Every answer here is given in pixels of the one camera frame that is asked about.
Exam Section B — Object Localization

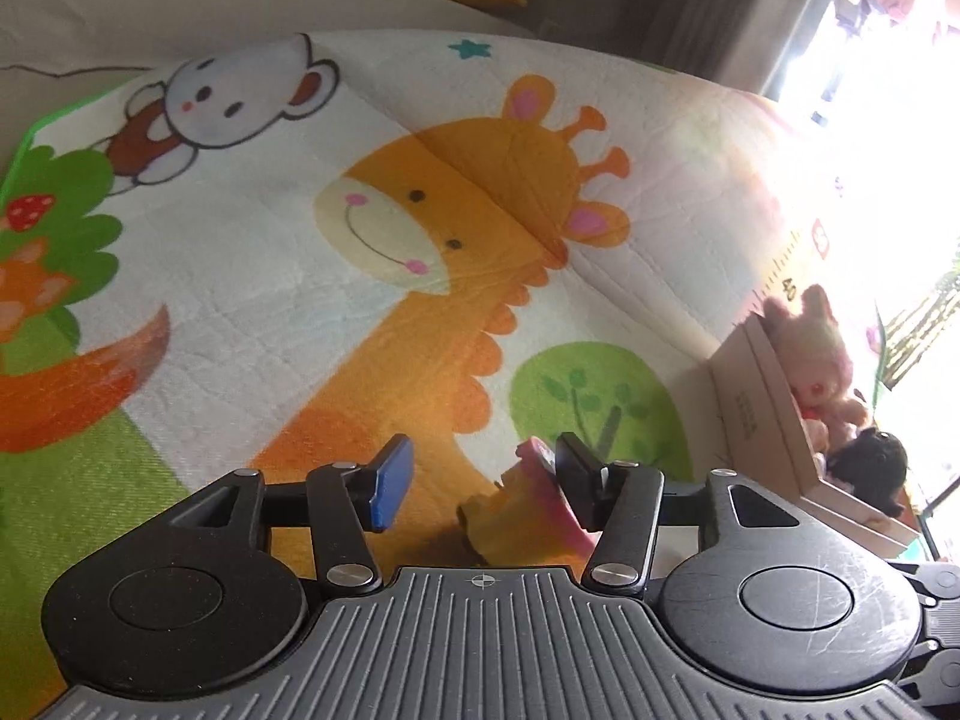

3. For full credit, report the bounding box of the grey curtain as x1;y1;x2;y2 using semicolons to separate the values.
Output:
540;0;856;100

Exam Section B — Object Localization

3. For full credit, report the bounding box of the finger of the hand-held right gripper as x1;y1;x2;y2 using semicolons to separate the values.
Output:
895;634;960;707
902;559;960;614

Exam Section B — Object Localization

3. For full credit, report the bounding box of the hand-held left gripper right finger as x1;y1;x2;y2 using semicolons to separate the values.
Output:
553;431;803;601

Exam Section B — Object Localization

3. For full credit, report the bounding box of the pink cardboard box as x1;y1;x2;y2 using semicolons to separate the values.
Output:
709;311;922;557

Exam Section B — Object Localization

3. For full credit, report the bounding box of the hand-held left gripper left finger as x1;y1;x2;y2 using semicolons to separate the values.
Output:
169;433;417;601

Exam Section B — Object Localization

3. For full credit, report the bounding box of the black plush toy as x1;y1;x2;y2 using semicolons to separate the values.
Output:
825;426;910;518

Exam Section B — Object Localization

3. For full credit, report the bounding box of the bamboo plant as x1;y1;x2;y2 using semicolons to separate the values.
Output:
877;240;960;391

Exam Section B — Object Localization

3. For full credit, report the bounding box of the pink fluffy plush toy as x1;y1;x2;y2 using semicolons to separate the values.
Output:
761;283;871;460

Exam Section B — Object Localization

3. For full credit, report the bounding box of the yellow and pink toy block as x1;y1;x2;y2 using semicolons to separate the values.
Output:
459;439;601;568

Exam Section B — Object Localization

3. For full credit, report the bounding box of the cartoon giraffe play mat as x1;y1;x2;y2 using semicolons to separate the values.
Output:
0;30;923;695

